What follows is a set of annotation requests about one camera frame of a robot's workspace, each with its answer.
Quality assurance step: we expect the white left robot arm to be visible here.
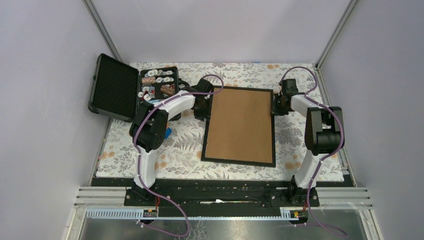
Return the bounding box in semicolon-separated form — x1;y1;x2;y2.
129;78;214;206

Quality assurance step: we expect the aluminium corner post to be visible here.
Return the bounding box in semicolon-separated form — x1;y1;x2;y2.
82;0;124;62
315;0;360;70

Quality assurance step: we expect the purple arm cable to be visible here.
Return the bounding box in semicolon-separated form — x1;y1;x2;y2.
132;74;224;238
279;66;349;238

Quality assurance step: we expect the black poker chip case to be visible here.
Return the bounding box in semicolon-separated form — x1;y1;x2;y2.
88;53;186;123

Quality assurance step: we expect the right aluminium corner post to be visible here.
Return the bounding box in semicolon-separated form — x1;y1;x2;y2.
315;0;360;70

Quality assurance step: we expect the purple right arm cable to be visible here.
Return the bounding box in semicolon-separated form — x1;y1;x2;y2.
279;66;349;238

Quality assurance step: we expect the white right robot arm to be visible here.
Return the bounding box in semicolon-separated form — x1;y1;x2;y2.
271;79;345;206

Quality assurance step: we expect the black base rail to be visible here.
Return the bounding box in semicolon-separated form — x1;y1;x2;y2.
124;179;320;218

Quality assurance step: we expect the orange blue toy block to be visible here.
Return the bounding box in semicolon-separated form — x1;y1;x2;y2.
164;127;172;139

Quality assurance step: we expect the left aluminium corner post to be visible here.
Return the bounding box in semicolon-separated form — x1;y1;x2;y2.
82;0;124;62

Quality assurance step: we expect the floral table cloth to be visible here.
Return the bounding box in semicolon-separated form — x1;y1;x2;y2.
95;63;322;181

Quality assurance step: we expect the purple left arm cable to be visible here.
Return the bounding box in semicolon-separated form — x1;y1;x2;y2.
132;74;224;238

